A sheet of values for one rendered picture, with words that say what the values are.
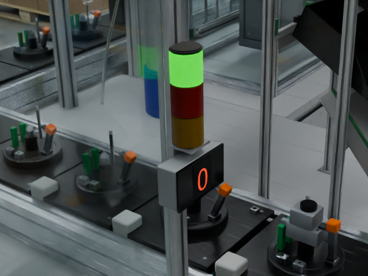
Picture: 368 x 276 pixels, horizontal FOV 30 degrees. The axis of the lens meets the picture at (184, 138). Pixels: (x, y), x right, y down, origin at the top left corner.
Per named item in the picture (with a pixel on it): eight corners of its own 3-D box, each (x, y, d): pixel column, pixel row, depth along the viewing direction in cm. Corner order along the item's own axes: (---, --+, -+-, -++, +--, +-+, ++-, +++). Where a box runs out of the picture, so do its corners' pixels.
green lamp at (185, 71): (210, 79, 103) (209, 48, 100) (189, 90, 99) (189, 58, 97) (183, 73, 105) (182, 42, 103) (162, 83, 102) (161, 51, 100)
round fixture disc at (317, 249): (356, 256, 127) (357, 247, 126) (321, 295, 117) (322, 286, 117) (290, 231, 135) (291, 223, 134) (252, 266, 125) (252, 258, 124)
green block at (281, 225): (285, 247, 127) (286, 224, 125) (281, 250, 126) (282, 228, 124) (279, 245, 128) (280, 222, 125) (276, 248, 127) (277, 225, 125)
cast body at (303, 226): (328, 236, 124) (331, 203, 121) (316, 248, 121) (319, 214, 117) (287, 222, 128) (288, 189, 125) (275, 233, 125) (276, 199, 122)
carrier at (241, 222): (274, 218, 143) (276, 165, 138) (207, 276, 126) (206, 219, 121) (182, 185, 157) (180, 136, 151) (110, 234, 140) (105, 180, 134)
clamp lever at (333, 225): (339, 257, 122) (341, 220, 119) (334, 262, 121) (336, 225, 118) (321, 250, 124) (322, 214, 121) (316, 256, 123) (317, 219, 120)
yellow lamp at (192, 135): (210, 139, 107) (210, 110, 105) (191, 151, 103) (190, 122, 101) (184, 132, 110) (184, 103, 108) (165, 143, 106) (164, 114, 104)
